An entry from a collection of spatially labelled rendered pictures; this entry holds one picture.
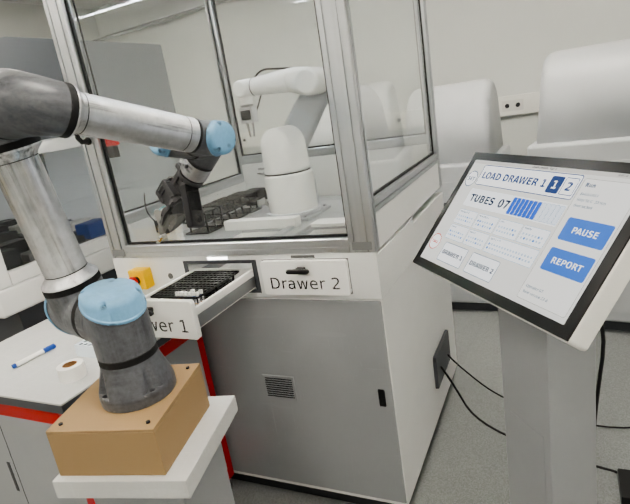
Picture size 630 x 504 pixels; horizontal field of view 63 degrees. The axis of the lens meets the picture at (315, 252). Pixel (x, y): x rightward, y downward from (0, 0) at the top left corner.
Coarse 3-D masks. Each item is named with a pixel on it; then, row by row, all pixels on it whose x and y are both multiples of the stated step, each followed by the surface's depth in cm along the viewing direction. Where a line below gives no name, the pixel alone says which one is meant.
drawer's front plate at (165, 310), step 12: (156, 300) 141; (168, 300) 139; (180, 300) 138; (192, 300) 137; (156, 312) 142; (168, 312) 140; (180, 312) 138; (192, 312) 136; (168, 324) 141; (180, 324) 140; (192, 324) 138; (156, 336) 145; (168, 336) 143; (180, 336) 141; (192, 336) 139
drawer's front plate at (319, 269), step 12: (264, 264) 161; (276, 264) 160; (288, 264) 158; (300, 264) 156; (312, 264) 154; (324, 264) 153; (336, 264) 151; (264, 276) 163; (276, 276) 161; (288, 276) 159; (300, 276) 157; (312, 276) 156; (324, 276) 154; (336, 276) 152; (348, 276) 151; (288, 288) 161; (324, 288) 155; (348, 288) 152
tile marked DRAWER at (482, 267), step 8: (472, 256) 109; (480, 256) 107; (472, 264) 108; (480, 264) 106; (488, 264) 104; (496, 264) 102; (472, 272) 107; (480, 272) 105; (488, 272) 103; (488, 280) 102
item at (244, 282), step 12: (180, 276) 172; (240, 276) 162; (252, 276) 166; (228, 288) 154; (240, 288) 160; (252, 288) 166; (204, 300) 145; (216, 300) 149; (228, 300) 154; (204, 312) 144; (216, 312) 148; (204, 324) 144
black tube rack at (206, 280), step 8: (192, 272) 172; (200, 272) 171; (208, 272) 169; (216, 272) 168; (224, 272) 167; (232, 272) 165; (184, 280) 165; (192, 280) 164; (200, 280) 162; (208, 280) 161; (216, 280) 160; (224, 280) 159; (232, 280) 166; (168, 288) 160; (176, 288) 159; (184, 288) 157; (192, 288) 156; (200, 288) 155; (208, 288) 154; (216, 288) 157; (208, 296) 155
